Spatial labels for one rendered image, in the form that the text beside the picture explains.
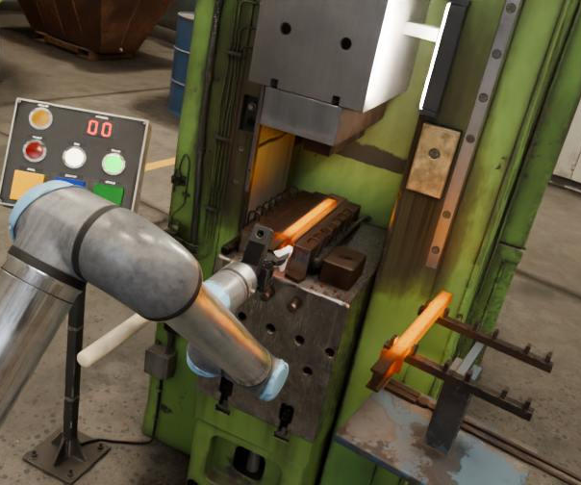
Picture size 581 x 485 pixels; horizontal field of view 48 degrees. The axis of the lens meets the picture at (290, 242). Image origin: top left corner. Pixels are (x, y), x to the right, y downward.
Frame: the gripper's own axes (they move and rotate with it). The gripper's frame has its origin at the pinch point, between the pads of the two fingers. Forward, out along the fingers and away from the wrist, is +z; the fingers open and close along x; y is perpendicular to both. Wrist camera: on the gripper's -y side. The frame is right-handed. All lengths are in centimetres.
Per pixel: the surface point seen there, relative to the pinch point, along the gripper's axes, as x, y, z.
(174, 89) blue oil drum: -270, 78, 383
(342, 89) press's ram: 6.7, -40.6, 4.0
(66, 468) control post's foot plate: -54, 99, -10
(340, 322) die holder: 20.8, 14.3, -2.0
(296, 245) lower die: 3.5, 1.1, 4.0
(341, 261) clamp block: 15.5, 2.1, 6.6
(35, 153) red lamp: -64, -9, -16
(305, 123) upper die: -0.6, -30.3, 4.0
